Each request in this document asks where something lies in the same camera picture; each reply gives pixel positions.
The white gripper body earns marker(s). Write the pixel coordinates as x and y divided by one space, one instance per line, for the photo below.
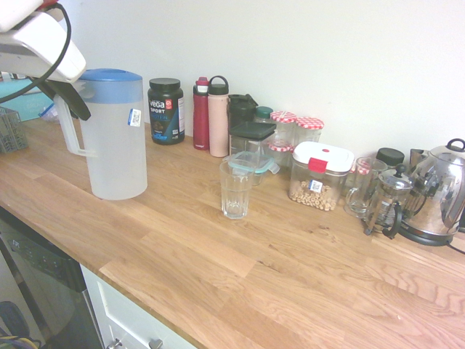
47 47

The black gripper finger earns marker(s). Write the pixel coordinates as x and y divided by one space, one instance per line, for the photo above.
72 102

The translucent pitcher with blue lid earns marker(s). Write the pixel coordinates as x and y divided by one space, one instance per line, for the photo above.
116 152

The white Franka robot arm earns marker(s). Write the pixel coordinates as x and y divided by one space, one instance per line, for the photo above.
16 11

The red water bottle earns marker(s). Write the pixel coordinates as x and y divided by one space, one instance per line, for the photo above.
201 120

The teal cardboard box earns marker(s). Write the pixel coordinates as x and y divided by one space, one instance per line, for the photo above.
25 102

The grey plastic basket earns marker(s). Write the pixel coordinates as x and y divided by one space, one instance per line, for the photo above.
11 131

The black Vega protein tub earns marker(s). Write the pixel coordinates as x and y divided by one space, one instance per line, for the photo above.
166 112

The pink bottle with black lid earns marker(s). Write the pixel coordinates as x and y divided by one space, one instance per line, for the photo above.
218 123

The black shaker bottle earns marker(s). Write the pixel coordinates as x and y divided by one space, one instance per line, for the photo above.
239 109

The black dishwasher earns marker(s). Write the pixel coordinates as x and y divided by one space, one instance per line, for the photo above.
43 276

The clear container with black lid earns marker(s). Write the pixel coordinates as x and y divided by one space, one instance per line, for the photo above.
252 136

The clear drinking glass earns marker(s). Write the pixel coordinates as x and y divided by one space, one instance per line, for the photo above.
236 192

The glass jar with green lid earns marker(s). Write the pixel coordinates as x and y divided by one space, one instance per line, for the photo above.
263 114

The glass container with teal lid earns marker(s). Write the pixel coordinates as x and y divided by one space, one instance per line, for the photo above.
263 165

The jar with red checked lid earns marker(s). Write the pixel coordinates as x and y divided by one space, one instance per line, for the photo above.
309 129
284 123

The small jar red checked lid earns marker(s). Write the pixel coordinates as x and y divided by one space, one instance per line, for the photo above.
280 154

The white cabinet drawer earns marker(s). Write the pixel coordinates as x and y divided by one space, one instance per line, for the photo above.
120 312

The silver drawer knob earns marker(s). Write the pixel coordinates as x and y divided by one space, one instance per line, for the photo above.
156 343
115 343

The cereal container with white lid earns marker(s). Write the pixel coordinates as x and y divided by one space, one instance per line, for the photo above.
319 174

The clear glass mug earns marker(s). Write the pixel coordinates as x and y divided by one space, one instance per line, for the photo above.
363 192

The jar with black lid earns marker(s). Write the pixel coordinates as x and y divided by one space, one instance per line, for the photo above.
390 156

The glass french press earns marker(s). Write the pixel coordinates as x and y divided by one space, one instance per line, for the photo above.
390 203

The stainless steel electric kettle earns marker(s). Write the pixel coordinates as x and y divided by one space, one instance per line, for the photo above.
439 192

